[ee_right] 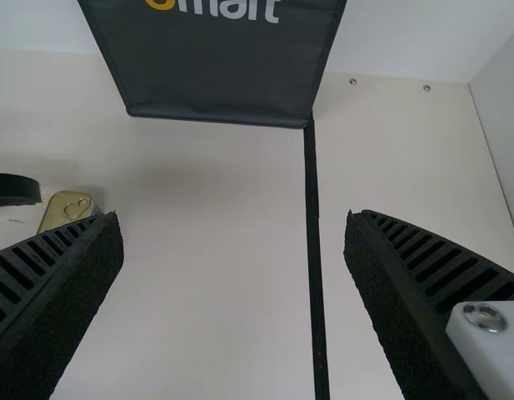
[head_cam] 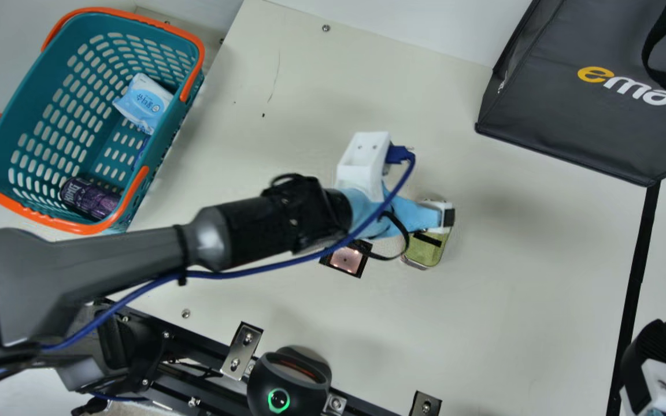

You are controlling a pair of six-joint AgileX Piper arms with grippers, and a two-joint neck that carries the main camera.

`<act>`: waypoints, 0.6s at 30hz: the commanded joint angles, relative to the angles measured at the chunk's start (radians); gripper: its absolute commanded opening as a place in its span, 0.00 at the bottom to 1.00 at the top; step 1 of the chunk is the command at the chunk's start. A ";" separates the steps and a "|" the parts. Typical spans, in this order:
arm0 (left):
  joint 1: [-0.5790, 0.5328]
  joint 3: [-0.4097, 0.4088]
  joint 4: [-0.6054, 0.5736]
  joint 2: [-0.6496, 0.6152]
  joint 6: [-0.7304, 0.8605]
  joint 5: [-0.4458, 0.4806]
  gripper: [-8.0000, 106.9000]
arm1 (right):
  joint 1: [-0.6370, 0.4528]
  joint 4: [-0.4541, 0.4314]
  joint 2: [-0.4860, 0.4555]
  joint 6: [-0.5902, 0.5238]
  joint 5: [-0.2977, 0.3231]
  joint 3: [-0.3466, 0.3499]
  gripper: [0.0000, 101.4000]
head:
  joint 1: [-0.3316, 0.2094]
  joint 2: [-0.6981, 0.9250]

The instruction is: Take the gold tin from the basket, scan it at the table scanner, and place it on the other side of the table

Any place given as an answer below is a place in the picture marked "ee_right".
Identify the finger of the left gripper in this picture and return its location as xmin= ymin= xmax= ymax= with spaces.
xmin=0 ymin=172 xmax=42 ymax=208

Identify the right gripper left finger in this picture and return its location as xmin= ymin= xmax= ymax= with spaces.
xmin=0 ymin=211 xmax=126 ymax=400

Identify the dark grey bag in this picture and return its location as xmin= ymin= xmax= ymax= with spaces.
xmin=77 ymin=0 xmax=348 ymax=131

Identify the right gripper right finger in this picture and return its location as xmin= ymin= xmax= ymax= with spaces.
xmin=344 ymin=207 xmax=514 ymax=400

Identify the black strip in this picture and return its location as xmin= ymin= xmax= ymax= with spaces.
xmin=302 ymin=118 xmax=331 ymax=400

